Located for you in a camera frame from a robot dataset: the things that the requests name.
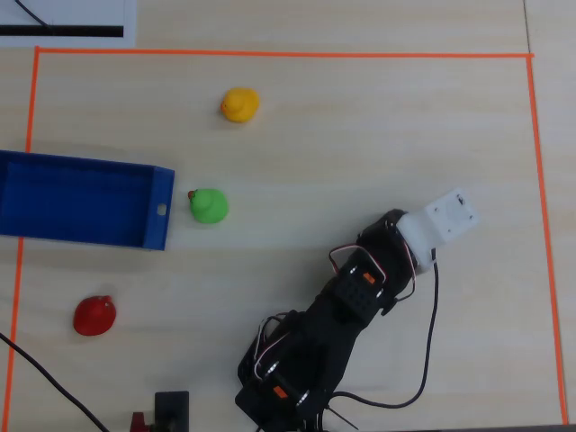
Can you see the red rubber duck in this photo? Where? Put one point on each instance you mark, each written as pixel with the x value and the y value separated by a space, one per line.
pixel 94 316

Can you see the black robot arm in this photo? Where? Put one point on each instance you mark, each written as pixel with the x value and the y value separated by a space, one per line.
pixel 315 342

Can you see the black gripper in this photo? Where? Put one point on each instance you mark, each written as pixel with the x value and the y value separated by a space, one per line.
pixel 391 223

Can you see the green rubber duck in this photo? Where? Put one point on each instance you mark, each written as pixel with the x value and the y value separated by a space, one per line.
pixel 208 205

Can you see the white sheet with black bar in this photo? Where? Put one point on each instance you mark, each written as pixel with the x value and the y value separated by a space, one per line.
pixel 67 22

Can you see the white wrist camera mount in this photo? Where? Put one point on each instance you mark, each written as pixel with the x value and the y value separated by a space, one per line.
pixel 438 225

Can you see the black table clamp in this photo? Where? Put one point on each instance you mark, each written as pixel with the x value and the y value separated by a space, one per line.
pixel 172 411

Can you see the yellow rubber duck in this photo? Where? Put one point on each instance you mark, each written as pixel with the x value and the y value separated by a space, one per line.
pixel 240 104

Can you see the orange tape strip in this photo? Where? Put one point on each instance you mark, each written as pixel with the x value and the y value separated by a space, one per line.
pixel 20 252
pixel 288 53
pixel 545 234

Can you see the blue plastic box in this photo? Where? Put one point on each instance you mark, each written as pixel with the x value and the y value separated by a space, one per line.
pixel 81 200

